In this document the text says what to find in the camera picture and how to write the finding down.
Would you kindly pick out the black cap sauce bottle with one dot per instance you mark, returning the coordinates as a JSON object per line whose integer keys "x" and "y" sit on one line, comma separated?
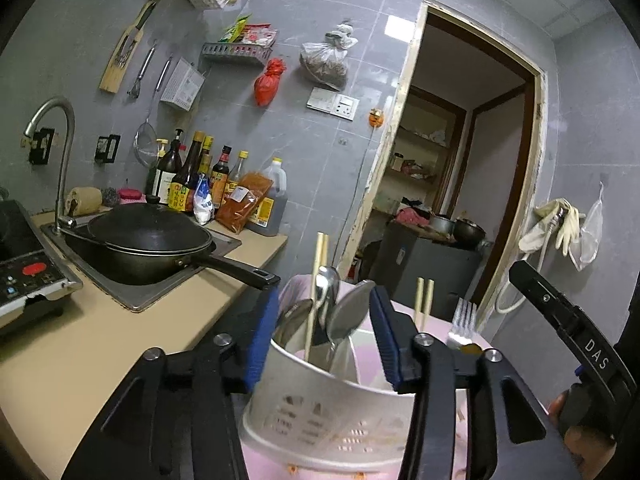
{"x": 220, "y": 175}

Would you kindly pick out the white mesh bag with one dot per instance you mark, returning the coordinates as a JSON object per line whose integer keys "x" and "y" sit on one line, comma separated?
{"x": 590, "y": 235}

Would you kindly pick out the wooden chopstick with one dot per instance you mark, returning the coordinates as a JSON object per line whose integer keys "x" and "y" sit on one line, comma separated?
{"x": 324, "y": 247}
{"x": 314, "y": 300}
{"x": 427, "y": 305}
{"x": 419, "y": 302}

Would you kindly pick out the cream rubber gloves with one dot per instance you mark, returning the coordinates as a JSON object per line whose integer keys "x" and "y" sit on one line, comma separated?
{"x": 550, "y": 220}

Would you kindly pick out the red cloth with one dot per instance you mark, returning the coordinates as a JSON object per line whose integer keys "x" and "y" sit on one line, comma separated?
{"x": 412, "y": 216}

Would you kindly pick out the chili powder bag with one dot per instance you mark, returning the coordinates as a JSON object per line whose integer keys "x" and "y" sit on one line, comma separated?
{"x": 242, "y": 200}

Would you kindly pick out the white wall socket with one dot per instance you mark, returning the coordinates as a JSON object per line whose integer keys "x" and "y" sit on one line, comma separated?
{"x": 346, "y": 107}

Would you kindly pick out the white salt bag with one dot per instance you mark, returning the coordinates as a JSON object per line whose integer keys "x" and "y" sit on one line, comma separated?
{"x": 203, "y": 205}

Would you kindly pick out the green yellow snack packet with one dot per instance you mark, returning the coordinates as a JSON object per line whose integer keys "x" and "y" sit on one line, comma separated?
{"x": 235, "y": 29}

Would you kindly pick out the wooden knife holder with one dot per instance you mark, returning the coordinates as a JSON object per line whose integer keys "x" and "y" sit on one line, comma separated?
{"x": 112, "y": 77}

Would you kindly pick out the pink soap dish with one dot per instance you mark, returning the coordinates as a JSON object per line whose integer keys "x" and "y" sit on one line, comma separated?
{"x": 132, "y": 196}

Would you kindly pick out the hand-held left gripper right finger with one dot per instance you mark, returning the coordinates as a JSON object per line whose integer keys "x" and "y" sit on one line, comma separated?
{"x": 387, "y": 340}

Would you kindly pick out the grey wall shelf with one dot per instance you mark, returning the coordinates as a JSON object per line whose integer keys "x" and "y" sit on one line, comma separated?
{"x": 235, "y": 53}

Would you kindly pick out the dark metal bowl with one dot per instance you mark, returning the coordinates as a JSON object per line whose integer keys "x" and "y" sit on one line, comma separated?
{"x": 469, "y": 232}

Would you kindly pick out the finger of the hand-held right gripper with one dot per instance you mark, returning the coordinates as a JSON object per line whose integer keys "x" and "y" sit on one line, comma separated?
{"x": 537, "y": 287}

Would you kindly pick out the person's right hand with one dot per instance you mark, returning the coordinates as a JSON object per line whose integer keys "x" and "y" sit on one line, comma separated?
{"x": 582, "y": 447}

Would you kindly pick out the red plastic bag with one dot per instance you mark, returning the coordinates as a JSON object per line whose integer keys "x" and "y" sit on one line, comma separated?
{"x": 267, "y": 85}

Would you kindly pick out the white hanging basket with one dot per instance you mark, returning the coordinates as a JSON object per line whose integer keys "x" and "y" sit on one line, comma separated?
{"x": 182, "y": 85}

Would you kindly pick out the red snack packet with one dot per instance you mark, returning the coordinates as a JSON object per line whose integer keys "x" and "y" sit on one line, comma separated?
{"x": 260, "y": 35}

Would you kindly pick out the metal fork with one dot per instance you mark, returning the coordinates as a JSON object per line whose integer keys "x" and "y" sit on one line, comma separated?
{"x": 462, "y": 320}

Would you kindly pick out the loofah sponge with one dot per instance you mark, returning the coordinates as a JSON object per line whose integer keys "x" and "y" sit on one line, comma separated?
{"x": 84, "y": 200}

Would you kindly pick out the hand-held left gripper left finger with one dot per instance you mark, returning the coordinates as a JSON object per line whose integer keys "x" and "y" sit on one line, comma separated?
{"x": 260, "y": 340}

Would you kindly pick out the soy sauce bottle yellow label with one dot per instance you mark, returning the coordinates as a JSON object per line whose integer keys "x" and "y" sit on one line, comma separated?
{"x": 184, "y": 185}

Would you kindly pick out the wooden shelf unit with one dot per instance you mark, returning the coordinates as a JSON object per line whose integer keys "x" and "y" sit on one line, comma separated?
{"x": 425, "y": 150}

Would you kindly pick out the beige kitchen counter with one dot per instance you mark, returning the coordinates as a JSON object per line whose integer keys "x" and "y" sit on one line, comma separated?
{"x": 75, "y": 360}

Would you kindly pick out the clear bottle yellow cap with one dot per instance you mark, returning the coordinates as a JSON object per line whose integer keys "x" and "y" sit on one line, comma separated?
{"x": 237, "y": 170}

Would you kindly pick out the cooking oil jug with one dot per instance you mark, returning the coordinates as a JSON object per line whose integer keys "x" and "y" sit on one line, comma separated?
{"x": 272, "y": 195}

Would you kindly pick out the grey cabinet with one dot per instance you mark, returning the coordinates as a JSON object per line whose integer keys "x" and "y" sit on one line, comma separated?
{"x": 430, "y": 265}

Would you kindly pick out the white plastic utensil holder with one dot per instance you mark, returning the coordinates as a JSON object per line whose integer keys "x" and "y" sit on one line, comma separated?
{"x": 320, "y": 400}

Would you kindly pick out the steel wool scrubber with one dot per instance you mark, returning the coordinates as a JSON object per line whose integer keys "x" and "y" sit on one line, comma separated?
{"x": 110, "y": 196}

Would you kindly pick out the wooden door frame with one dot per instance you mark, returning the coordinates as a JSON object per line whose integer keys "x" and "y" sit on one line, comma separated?
{"x": 400, "y": 110}

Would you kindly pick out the yellow cap dark bottle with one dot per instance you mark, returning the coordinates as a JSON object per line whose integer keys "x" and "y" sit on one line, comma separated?
{"x": 206, "y": 157}

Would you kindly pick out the small metal pot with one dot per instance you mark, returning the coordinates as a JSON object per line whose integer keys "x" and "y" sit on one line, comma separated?
{"x": 440, "y": 224}

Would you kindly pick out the dark sauce bottle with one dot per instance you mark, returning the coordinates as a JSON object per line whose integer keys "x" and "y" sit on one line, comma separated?
{"x": 167, "y": 170}

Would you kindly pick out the black wok with lid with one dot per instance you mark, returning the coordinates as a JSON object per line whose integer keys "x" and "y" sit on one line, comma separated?
{"x": 145, "y": 235}

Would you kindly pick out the orange wall hook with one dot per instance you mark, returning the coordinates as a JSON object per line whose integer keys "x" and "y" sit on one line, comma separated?
{"x": 376, "y": 118}

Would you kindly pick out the metal faucet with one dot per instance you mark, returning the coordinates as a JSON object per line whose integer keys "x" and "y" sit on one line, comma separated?
{"x": 65, "y": 160}

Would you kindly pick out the induction cooker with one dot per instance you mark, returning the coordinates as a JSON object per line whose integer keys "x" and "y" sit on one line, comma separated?
{"x": 30, "y": 280}

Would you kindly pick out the white wall switch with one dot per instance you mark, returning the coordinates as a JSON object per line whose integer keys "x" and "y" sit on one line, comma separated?
{"x": 322, "y": 99}

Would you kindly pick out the metal peeler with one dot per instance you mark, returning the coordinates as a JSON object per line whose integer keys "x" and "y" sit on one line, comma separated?
{"x": 142, "y": 67}

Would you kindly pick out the clear bag of dried goods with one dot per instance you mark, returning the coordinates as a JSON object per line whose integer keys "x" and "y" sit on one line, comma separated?
{"x": 325, "y": 62}

